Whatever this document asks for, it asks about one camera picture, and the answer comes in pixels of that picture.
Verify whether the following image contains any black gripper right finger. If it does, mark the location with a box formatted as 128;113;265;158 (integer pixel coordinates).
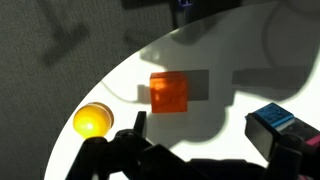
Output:
265;132;320;180

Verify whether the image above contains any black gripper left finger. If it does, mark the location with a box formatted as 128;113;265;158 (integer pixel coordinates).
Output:
65;111;201;180

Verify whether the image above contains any orange block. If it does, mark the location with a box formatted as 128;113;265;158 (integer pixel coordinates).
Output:
149;71;189;114

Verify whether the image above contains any maroon block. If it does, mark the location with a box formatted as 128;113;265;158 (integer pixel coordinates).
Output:
304;134;320;148

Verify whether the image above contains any grey block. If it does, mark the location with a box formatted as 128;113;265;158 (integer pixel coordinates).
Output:
277;118;320;145

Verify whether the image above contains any blue block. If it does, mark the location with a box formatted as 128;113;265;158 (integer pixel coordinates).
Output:
244;102;296;162

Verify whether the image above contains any yellow rounded block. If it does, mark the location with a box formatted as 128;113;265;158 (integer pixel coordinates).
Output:
72;102;115;140

